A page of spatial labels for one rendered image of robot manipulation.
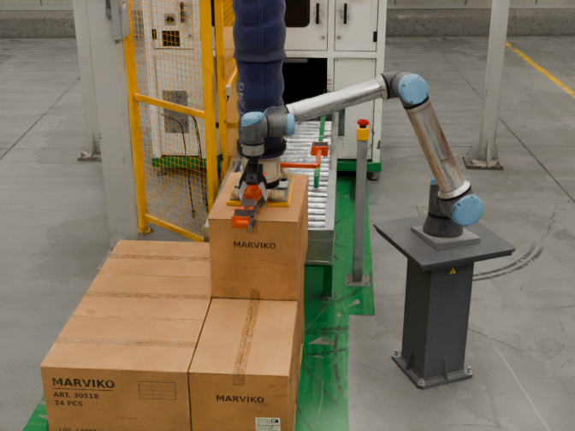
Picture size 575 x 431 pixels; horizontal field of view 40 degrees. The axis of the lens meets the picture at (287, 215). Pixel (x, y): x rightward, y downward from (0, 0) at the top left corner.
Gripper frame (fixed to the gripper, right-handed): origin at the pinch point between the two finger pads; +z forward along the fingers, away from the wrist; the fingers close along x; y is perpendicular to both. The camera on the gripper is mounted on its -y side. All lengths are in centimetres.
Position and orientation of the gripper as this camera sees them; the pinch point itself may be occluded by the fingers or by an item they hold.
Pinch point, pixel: (253, 199)
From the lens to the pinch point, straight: 336.9
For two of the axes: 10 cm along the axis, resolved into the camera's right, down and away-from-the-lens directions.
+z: 0.0, 9.2, 4.0
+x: -10.0, -0.3, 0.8
